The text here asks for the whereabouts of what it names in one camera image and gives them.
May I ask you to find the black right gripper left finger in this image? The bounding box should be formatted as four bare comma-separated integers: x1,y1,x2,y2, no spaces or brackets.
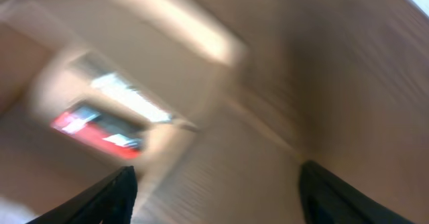
28,166,137,224

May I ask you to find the black white marker pen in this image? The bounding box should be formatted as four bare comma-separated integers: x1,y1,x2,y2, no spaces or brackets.
90,72,173,123

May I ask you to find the brown cardboard box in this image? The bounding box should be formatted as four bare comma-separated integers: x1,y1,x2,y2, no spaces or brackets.
1,0,303,223

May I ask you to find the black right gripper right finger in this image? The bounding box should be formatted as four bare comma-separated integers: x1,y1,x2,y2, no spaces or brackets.
299,161,412,224

